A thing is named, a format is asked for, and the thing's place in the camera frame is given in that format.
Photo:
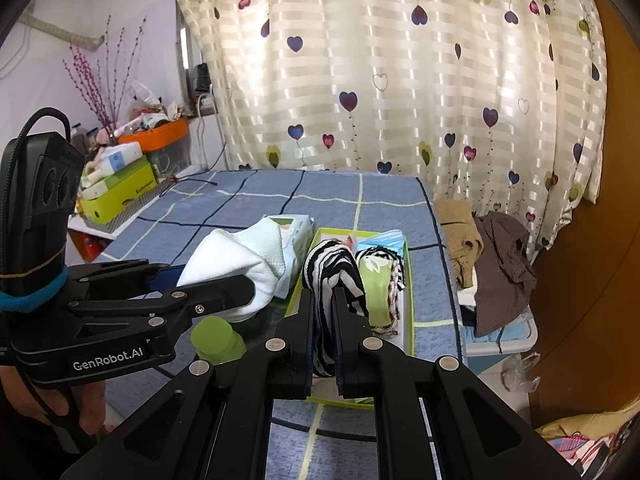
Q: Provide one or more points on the person's left hand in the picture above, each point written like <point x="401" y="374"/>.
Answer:
<point x="20" y="395"/>

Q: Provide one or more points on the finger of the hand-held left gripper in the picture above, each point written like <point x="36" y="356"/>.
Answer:
<point x="210" y="297"/>
<point x="120" y="277"/>

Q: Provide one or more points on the white blue box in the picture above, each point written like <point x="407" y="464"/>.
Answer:
<point x="120" y="156"/>

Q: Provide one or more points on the brown garment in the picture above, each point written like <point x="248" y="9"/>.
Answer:
<point x="505" y="270"/>

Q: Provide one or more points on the white wall pipe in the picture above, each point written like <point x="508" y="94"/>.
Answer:
<point x="65" y="32"/>

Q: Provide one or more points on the black white striped cloth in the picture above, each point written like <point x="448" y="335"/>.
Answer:
<point x="330" y="270"/>

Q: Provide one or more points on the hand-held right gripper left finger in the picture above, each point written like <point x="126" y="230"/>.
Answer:
<point x="305" y="345"/>

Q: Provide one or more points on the green cloth with patterned trim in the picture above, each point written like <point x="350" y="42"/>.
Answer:
<point x="375" y="285"/>

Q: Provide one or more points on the crumpled clear plastic bag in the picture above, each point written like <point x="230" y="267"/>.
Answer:
<point x="145" y="95"/>

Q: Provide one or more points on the purple decorative branches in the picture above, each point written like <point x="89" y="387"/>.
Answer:
<point x="102" y="90"/>

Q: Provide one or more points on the wooden wardrobe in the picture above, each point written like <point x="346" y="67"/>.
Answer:
<point x="590" y="285"/>

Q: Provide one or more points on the blue face mask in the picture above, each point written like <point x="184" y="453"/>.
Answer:
<point x="387" y="239"/>

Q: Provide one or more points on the colourful printed bedding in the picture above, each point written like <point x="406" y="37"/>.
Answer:
<point x="590" y="440"/>

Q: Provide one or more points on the clear plastic bag red print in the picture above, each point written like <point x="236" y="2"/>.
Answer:
<point x="348" y="242"/>

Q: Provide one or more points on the cream curtain with hearts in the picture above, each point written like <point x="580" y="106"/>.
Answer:
<point x="400" y="85"/>

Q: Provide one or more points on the black power adapter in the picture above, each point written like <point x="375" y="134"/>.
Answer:
<point x="202" y="77"/>

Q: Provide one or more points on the green cardboard carton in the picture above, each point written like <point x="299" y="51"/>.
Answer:
<point x="120" y="195"/>

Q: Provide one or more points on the white storage box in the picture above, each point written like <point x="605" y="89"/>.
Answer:
<point x="500" y="355"/>

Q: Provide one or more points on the tan garment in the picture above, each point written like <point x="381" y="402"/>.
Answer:
<point x="457" y="240"/>

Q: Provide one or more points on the clear plastic wrapper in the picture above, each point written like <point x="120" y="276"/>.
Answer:
<point x="520" y="372"/>

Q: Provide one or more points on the white sock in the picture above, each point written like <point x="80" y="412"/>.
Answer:
<point x="235" y="255"/>

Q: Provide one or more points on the wet wipes pack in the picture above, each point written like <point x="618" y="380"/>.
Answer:
<point x="295" y="230"/>

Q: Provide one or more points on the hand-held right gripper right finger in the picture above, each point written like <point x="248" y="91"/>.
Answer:
<point x="340" y="345"/>

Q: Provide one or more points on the orange lidded plastic bin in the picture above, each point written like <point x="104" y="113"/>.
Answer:
<point x="160" y="135"/>

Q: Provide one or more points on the green-rimmed white tray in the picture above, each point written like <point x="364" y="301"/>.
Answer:
<point x="407" y="280"/>

